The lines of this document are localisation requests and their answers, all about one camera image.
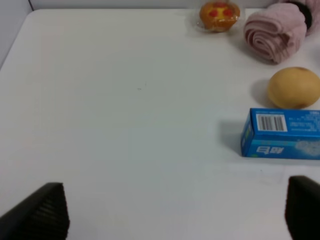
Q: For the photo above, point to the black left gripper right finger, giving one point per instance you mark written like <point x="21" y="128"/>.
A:
<point x="302" y="208"/>

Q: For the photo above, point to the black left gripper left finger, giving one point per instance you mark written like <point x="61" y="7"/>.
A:
<point x="43" y="215"/>

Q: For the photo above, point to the blue toothpaste box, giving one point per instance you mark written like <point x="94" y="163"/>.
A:
<point x="281" y="134"/>

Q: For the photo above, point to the yellow round bun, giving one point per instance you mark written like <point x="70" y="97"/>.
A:
<point x="294" y="88"/>

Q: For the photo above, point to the pink rolled towel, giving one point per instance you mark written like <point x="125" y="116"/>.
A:
<point x="277" y="32"/>

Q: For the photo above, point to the orange fruit tart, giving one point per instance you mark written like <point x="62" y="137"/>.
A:
<point x="219" y="15"/>

